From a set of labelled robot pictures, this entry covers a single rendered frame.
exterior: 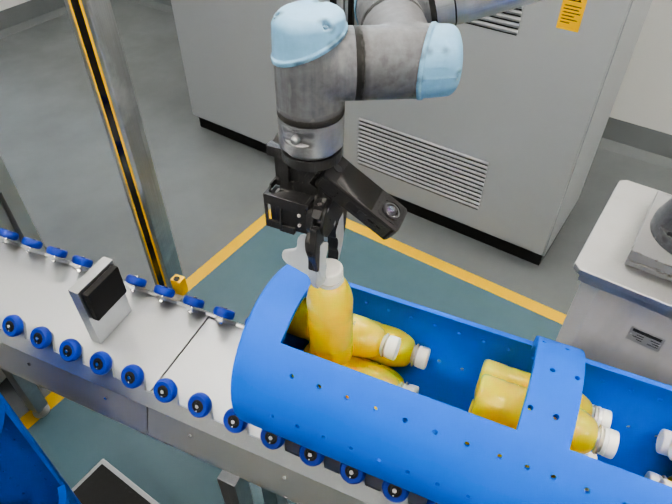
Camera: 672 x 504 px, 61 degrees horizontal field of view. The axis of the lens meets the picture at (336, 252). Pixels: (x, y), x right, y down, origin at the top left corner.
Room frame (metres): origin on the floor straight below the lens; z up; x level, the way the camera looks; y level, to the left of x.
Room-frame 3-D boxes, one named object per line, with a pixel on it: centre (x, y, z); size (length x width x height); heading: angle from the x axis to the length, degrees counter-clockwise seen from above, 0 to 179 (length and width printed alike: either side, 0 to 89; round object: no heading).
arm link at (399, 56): (0.59, -0.07, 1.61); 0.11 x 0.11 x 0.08; 4
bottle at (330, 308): (0.56, 0.01, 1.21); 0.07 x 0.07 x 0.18
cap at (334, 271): (0.56, 0.01, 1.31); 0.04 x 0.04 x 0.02
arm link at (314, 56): (0.57, 0.02, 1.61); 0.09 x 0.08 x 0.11; 94
